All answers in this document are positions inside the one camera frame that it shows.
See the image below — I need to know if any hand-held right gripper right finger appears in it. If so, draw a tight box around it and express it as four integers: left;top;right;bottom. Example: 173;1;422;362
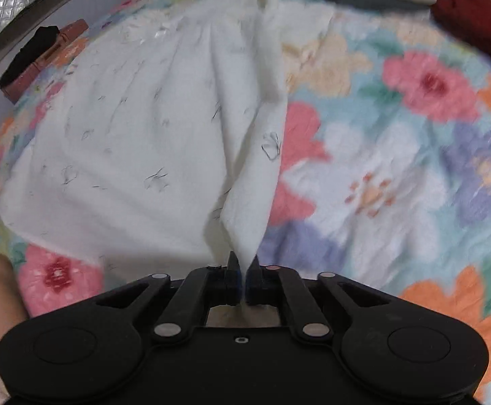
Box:
245;257;393;343

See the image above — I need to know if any black folded cloth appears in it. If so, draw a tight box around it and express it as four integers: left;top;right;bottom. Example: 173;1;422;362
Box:
0;25;61;87

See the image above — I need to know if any floral quilt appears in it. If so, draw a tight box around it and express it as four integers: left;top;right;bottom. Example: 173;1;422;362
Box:
0;0;491;405

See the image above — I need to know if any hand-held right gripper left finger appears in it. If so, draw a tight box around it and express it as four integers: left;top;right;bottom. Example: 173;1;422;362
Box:
94;251;241;345

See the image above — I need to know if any white printed garment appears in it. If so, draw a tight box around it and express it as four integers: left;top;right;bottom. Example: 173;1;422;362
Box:
0;0;339;328

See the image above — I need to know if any dark red cloth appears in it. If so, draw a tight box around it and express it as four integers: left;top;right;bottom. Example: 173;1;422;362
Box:
432;0;491;65

